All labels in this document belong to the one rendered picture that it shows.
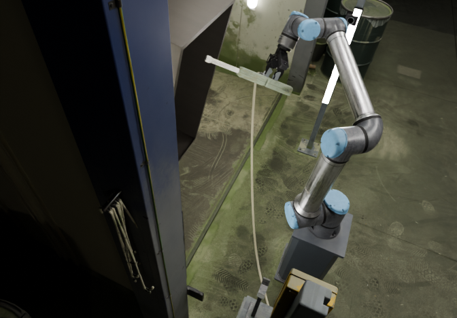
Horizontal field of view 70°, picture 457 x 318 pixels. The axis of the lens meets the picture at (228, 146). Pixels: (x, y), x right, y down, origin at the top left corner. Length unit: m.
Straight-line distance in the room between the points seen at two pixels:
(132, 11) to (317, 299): 0.67
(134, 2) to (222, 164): 2.51
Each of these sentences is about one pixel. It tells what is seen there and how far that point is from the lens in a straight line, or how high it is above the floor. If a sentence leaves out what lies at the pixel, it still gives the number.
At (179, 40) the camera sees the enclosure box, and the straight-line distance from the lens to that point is 1.47.
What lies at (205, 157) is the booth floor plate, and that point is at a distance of 3.09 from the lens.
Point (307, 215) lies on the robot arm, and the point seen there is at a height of 0.92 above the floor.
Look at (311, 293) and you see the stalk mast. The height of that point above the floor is 1.64.
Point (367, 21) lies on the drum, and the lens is 4.04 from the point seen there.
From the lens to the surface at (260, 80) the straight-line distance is 1.69.
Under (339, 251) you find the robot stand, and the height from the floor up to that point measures 0.64.
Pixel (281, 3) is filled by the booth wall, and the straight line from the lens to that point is 3.61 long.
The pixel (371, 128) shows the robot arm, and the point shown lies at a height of 1.49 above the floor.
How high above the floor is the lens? 2.35
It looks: 46 degrees down
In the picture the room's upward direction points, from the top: 6 degrees clockwise
